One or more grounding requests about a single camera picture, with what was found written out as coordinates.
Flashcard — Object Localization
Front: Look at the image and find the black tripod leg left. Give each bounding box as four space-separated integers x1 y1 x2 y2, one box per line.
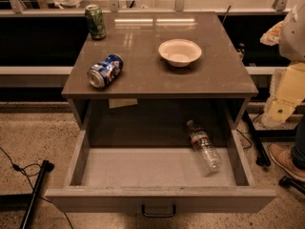
19 160 54 229

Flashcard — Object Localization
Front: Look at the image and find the black tripod leg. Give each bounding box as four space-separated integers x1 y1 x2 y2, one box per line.
19 160 54 229
242 111 271 167

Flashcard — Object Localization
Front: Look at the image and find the black tripod leg right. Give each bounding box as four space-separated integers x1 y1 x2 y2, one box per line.
242 111 271 167

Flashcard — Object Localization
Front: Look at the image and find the black stand foot right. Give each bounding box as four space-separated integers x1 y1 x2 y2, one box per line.
278 176 305 195

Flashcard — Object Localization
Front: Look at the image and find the dark jeans leg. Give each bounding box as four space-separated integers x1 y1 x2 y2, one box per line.
291 115 305 170

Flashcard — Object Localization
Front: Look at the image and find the clear plastic water bottle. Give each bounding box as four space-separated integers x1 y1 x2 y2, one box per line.
186 120 222 175

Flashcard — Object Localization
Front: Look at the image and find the green soda can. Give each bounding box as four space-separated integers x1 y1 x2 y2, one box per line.
85 5 106 40

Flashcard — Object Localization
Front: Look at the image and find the brown cabinet with counter top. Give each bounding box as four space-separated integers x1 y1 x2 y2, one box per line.
61 10 259 148

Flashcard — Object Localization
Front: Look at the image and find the white paper bowl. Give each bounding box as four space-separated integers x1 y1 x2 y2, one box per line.
158 39 202 68

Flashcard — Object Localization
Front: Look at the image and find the black cable on floor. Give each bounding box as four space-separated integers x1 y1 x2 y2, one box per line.
0 146 74 229

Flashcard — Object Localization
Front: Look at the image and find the paper note under counter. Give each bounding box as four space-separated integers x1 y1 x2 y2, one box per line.
109 98 138 109

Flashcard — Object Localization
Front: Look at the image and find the blue soda can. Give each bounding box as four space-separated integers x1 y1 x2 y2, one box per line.
87 54 124 88

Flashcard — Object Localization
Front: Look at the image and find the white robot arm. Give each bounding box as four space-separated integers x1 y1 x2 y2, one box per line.
260 0 305 127

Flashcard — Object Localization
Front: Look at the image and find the open grey top drawer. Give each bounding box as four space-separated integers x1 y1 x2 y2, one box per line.
44 98 277 214

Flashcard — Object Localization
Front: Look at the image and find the brown shoe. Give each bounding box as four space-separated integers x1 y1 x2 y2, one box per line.
269 144 305 182

